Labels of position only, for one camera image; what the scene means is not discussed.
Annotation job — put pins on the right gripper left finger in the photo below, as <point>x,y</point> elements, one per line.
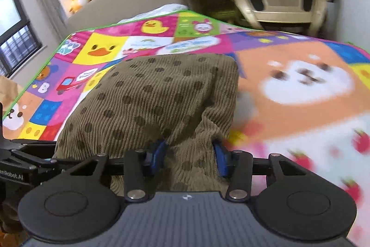
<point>155,157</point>

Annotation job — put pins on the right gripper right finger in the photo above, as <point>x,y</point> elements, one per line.
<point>226,160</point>

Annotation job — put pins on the dark framed window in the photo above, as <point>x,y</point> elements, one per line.
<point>18,38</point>

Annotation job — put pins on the white pillow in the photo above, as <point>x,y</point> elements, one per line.
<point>160,11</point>

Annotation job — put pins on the brown dotted corduroy garment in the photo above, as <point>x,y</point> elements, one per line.
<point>185,100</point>

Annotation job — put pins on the colourful cartoon play mat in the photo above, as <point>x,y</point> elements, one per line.
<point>303,97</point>

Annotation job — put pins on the brown paper bag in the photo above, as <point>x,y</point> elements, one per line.
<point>9,91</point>

